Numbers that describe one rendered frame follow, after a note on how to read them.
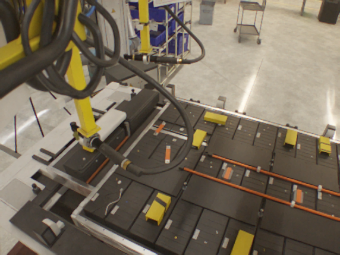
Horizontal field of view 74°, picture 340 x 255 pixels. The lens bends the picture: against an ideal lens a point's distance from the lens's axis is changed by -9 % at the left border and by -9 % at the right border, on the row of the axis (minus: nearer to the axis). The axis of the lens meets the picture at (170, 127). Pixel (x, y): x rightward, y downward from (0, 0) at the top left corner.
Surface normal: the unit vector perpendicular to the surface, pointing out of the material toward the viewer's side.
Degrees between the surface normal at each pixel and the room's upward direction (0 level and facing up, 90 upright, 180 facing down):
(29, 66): 58
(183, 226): 0
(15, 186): 0
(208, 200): 0
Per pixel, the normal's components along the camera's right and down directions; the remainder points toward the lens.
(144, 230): 0.00, -0.77
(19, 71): 0.82, -0.26
